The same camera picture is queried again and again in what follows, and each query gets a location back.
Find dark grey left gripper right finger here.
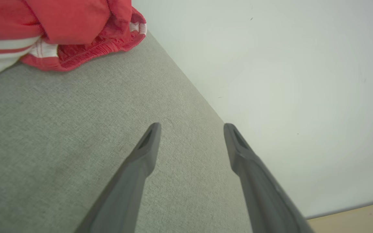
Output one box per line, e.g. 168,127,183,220
223,123,315,233

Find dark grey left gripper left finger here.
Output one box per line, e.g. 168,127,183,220
74,122,162,233

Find red shorts with white band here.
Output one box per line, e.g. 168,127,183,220
20,0,147,72

